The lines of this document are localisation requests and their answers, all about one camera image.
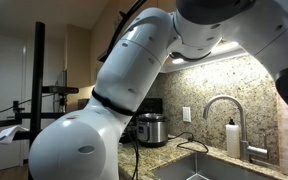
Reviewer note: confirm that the stainless steel sink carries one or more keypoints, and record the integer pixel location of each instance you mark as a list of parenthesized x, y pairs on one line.
[(214, 166)]

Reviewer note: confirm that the silver curved faucet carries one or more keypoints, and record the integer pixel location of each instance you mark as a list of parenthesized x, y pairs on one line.
[(242, 116)]

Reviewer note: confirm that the white soap bottle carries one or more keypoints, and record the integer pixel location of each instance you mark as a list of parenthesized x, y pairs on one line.
[(233, 140)]

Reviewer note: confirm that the white folded paper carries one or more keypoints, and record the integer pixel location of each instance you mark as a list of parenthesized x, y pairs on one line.
[(9, 134)]

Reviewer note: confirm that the stainless steel rice cooker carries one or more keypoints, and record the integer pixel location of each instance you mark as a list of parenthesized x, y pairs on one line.
[(154, 131)]

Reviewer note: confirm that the tall wooden cabinet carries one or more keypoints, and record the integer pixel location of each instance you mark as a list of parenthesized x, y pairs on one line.
[(79, 66)]

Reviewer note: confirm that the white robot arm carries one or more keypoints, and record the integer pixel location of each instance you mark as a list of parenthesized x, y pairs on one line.
[(134, 66)]

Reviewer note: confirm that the white wall outlet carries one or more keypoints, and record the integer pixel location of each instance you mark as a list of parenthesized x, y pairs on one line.
[(186, 114)]

